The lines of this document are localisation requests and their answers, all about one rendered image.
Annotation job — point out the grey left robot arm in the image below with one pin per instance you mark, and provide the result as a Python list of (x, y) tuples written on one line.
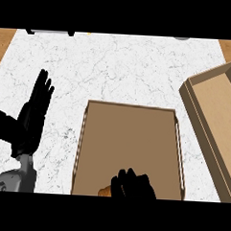
[(16, 178)]

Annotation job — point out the brown wooden tray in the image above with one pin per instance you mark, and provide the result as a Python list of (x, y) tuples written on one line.
[(130, 150)]

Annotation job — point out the cardboard box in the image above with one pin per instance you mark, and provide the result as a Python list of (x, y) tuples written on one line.
[(213, 125)]

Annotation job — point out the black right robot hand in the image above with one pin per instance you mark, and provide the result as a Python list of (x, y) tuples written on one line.
[(133, 185)]

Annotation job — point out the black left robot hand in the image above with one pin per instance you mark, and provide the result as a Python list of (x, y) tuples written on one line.
[(30, 122)]

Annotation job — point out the grey round object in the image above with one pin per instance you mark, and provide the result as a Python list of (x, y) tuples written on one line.
[(181, 38)]

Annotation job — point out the golden brown croissant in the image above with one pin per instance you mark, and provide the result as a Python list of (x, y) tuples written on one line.
[(105, 191)]

